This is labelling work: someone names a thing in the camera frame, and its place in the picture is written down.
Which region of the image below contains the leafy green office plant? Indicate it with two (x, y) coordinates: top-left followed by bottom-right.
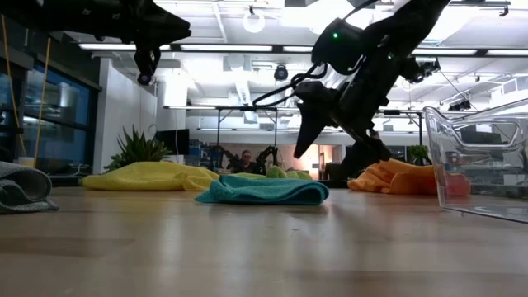
(408, 144), (431, 166)

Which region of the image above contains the black robot station frame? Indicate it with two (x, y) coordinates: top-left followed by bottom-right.
(208, 106), (281, 174)

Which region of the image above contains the yellow microfiber towel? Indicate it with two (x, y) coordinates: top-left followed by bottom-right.
(81, 161), (222, 192)

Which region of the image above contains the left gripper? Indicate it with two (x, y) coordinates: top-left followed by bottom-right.
(97, 0), (192, 42)

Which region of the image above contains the small potted succulent plant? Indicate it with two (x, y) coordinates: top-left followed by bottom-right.
(102, 125), (172, 173)

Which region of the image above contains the gray microfiber towel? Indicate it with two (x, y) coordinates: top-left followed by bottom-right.
(0, 160), (59, 215)

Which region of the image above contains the lime green microfiber towel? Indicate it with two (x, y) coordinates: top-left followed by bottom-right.
(230, 164), (314, 182)

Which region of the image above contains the person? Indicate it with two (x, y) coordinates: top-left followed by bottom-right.
(225, 149), (259, 174)

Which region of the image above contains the orange microfiber towel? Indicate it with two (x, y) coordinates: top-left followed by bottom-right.
(347, 158), (471, 197)

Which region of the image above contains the teal microfiber towel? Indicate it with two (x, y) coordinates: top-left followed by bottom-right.
(195, 174), (330, 206)

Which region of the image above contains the long ceiling light strip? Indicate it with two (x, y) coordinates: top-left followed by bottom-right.
(78, 42), (528, 58)

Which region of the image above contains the dark framed window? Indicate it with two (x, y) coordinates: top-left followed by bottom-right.
(0, 61), (100, 174)

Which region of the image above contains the yellow hanging cord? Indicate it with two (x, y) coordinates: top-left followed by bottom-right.
(0, 15), (26, 158)
(33, 36), (52, 166)

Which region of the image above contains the clear plastic bin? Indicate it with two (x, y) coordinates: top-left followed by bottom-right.
(423, 97), (528, 224)

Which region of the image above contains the black computer monitor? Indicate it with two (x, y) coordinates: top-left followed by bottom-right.
(155, 128), (191, 156)

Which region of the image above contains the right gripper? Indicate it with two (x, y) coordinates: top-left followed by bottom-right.
(293, 69), (393, 164)

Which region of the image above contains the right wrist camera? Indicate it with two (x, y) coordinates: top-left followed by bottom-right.
(295, 80), (346, 109)

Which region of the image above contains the black ceiling spotlight cluster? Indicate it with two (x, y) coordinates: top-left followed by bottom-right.
(408, 57), (441, 83)

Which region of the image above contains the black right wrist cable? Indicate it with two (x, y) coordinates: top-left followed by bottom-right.
(252, 61), (331, 107)

